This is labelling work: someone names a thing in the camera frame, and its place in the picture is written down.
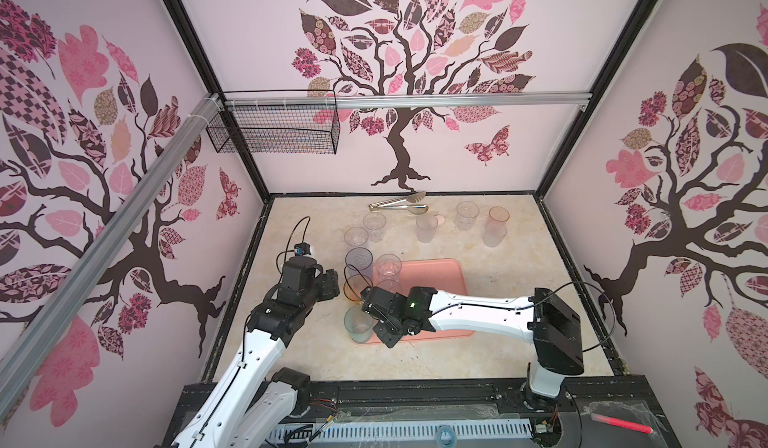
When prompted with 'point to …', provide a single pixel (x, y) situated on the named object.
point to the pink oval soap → (440, 219)
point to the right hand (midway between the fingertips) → (382, 327)
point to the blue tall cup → (358, 261)
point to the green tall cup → (359, 324)
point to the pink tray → (445, 274)
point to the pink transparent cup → (498, 213)
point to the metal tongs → (398, 204)
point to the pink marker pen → (622, 423)
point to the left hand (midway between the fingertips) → (327, 280)
